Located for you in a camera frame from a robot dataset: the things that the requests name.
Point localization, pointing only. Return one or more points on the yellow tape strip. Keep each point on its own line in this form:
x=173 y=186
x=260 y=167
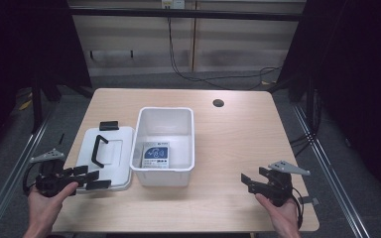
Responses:
x=25 y=105

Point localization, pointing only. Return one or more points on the blue and white packet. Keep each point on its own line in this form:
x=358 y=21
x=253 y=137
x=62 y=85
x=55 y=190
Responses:
x=155 y=155

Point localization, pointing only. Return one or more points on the dark curtain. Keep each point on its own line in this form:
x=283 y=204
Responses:
x=20 y=49
x=360 y=82

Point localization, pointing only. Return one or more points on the black metal stand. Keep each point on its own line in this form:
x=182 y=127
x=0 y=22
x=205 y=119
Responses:
x=37 y=105

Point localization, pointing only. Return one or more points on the person's right hand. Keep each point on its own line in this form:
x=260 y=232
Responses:
x=279 y=216

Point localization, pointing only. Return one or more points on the dark round table grommet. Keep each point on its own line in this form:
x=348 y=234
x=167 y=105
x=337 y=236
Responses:
x=218 y=103

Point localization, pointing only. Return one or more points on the person's left hand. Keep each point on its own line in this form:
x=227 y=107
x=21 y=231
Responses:
x=46 y=208

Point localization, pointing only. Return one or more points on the white wall socket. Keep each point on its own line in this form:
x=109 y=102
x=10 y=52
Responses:
x=173 y=4

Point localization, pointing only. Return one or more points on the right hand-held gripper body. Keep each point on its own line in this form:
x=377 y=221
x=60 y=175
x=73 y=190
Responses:
x=279 y=188

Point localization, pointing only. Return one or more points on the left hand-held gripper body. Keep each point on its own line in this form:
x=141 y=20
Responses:
x=49 y=183

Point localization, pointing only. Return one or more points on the white plastic storage box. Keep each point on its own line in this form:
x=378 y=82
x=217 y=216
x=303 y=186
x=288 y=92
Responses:
x=165 y=127

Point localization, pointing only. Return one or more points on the black horizontal bar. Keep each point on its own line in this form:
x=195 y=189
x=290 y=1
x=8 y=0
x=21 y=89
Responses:
x=185 y=14

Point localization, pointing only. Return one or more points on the grey tab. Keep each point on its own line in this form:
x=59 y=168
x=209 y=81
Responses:
x=311 y=200

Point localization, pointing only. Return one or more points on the metal floor rail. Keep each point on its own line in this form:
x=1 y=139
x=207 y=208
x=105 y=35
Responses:
x=13 y=175
x=330 y=172

